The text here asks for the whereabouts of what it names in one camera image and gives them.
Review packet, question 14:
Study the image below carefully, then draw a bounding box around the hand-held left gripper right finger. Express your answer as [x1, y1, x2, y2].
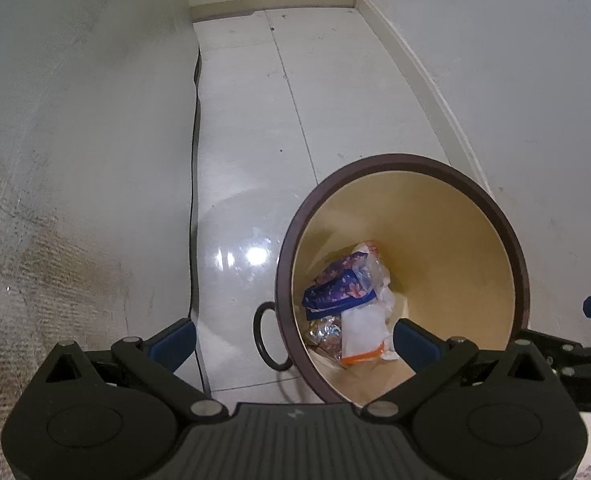
[361, 319, 557, 421]

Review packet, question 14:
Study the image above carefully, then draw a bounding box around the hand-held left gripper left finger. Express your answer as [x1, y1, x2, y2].
[34, 319, 235, 424]

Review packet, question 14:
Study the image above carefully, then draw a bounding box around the clear bag with orange strip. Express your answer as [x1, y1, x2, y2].
[340, 305, 395, 365]

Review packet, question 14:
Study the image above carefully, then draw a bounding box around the blue floral plastic bag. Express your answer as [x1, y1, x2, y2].
[302, 254, 377, 322]

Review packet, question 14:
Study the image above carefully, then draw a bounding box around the brown rimmed beige trash bin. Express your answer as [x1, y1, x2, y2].
[253, 154, 531, 407]

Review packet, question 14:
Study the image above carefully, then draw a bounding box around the black floor cable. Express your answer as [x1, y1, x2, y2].
[187, 50, 212, 392]

